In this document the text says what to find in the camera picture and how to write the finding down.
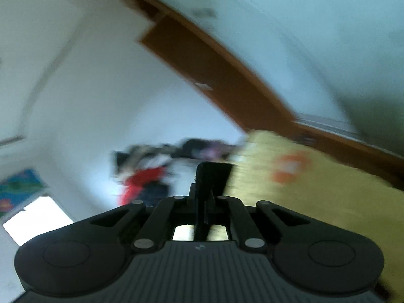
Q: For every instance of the pile of clothes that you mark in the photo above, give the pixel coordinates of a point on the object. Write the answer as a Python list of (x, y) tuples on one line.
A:
[(181, 161)]

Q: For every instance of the black pants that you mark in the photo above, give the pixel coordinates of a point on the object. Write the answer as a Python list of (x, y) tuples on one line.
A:
[(210, 183)]

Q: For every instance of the colourful window valance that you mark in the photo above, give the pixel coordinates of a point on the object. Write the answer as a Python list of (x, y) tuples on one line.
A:
[(17, 189)]

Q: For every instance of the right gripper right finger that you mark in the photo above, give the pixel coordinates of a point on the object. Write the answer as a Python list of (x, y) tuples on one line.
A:
[(234, 216)]

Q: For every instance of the brown wooden door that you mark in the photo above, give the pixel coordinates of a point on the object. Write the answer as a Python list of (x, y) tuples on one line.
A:
[(242, 96)]

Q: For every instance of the red jacket on pile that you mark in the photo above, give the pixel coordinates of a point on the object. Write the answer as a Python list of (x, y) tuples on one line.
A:
[(145, 185)]

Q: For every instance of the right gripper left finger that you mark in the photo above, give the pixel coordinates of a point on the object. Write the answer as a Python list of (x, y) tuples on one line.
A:
[(158, 224)]

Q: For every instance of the window with grey frame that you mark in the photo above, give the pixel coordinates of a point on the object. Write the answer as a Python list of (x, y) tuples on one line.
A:
[(40, 216)]

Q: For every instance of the yellow carrot print bedspread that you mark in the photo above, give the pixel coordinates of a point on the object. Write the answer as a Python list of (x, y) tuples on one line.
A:
[(331, 229)]

